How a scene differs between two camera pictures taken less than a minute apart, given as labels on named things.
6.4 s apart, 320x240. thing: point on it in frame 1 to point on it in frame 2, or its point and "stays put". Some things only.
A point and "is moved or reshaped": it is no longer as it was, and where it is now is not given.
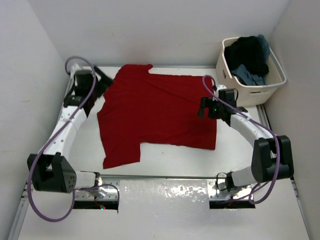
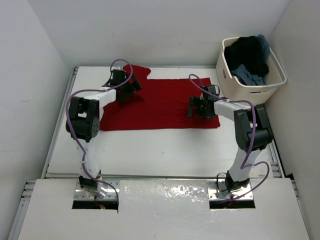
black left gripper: x=99 y=83 to x=130 y=88
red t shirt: x=141 y=107 is moved or reshaped
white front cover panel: x=167 y=209 stays put
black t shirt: x=249 y=52 stays put
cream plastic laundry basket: x=248 y=95 stays put
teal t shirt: x=243 y=74 stays put
